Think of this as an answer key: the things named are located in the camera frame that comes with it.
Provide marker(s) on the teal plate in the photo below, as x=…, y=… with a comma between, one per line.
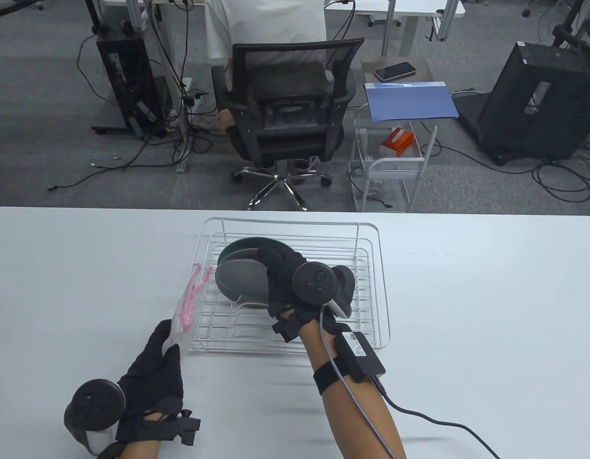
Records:
x=266, y=240

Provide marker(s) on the blue folder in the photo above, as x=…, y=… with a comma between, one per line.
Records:
x=409, y=103

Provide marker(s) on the white metal cart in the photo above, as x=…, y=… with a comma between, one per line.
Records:
x=395, y=160

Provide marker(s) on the black mesh office chair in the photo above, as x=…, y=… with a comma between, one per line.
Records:
x=285, y=138

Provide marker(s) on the black smartphone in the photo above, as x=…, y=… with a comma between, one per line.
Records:
x=395, y=71

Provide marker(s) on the person's right forearm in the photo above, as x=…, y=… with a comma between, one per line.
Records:
x=352, y=425

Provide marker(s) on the grey plate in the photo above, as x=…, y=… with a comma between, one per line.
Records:
x=230, y=253
x=242, y=282

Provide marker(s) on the white pink-edged dish cloth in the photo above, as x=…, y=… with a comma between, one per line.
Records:
x=187, y=315

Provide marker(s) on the black right hand controller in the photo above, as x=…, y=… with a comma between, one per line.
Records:
x=318, y=282

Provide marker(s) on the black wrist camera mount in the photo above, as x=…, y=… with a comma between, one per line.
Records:
x=189, y=425
x=287, y=329

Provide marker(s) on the black hand controller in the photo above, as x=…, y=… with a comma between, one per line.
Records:
x=318, y=282
x=96, y=404

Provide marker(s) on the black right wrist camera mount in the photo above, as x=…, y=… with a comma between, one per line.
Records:
x=287, y=329

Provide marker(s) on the black left hand controller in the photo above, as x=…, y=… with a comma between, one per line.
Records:
x=96, y=404

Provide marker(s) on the black computer on rolling stand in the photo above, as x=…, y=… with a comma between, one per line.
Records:
x=127, y=81

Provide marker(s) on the orange box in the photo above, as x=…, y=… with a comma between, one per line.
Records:
x=400, y=139

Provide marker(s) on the person's right hand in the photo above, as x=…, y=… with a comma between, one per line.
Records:
x=280, y=277

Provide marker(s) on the white power strip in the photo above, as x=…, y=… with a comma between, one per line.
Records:
x=192, y=91

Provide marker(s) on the black office chair base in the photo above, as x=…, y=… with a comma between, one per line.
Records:
x=12, y=8

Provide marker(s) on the person's left forearm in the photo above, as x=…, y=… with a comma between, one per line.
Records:
x=139, y=450

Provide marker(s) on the black mesh computer tower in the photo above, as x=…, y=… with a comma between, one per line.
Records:
x=510, y=119

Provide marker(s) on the black forearm box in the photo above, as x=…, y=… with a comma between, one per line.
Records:
x=359, y=356

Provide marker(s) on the person's left hand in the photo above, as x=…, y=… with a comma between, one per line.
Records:
x=151, y=387

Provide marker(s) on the black tripod stand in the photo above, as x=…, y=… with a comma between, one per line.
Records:
x=570, y=28

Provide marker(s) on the brown side table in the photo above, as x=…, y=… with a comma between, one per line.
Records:
x=421, y=67

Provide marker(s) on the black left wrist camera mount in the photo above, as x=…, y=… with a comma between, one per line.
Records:
x=189, y=425

